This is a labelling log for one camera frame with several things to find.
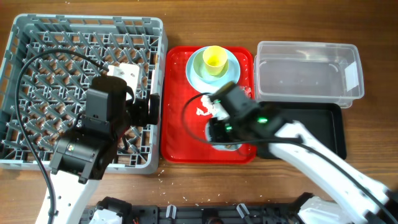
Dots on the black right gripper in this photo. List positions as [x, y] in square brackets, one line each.
[212, 130]

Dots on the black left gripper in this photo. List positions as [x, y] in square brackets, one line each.
[141, 118]

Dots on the red snack wrapper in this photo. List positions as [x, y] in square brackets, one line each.
[247, 91]

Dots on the white napkin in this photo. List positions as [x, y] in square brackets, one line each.
[214, 109]

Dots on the light blue food bowl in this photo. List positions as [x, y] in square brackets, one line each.
[220, 147]

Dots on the white plastic fork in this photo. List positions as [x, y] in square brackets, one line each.
[153, 84]

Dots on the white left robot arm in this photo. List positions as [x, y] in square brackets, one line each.
[66, 199]

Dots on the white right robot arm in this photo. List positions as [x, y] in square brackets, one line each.
[360, 198]

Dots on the grey dishwasher rack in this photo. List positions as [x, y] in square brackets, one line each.
[48, 65]

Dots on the red serving tray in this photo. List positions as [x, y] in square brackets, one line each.
[176, 145]

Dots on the light blue plate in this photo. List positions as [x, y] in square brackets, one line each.
[232, 75]

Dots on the green plastic bowl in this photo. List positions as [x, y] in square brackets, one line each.
[199, 67]

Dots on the clear plastic bin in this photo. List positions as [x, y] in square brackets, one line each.
[314, 72]

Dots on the yellow plastic cup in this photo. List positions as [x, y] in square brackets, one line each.
[215, 58]

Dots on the black tray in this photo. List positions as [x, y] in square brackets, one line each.
[323, 120]

